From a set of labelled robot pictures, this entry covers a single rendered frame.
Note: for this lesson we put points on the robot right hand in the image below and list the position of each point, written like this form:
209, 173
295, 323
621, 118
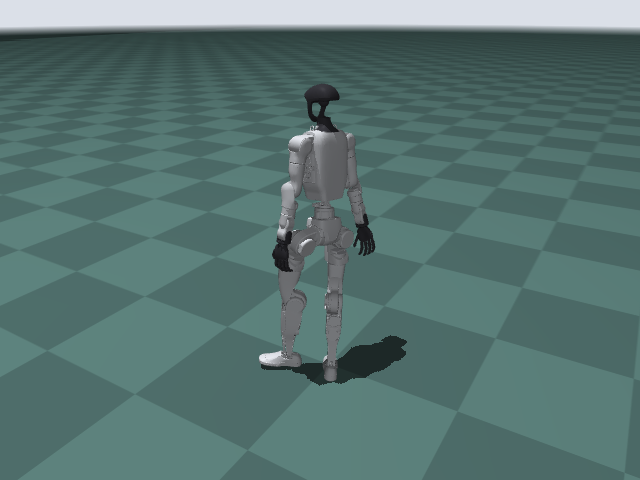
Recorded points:
364, 234

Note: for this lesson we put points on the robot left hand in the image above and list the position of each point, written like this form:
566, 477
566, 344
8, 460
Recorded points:
281, 253

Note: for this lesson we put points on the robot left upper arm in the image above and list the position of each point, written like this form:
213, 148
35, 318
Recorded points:
299, 147

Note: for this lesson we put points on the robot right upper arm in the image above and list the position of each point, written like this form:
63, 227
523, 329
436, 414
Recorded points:
352, 179

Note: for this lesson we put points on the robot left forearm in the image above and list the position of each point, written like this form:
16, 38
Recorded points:
289, 206

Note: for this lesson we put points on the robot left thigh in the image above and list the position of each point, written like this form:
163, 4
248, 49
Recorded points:
303, 243

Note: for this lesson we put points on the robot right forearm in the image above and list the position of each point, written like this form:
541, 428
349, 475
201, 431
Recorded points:
356, 201

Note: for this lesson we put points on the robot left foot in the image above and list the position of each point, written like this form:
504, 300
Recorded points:
276, 359

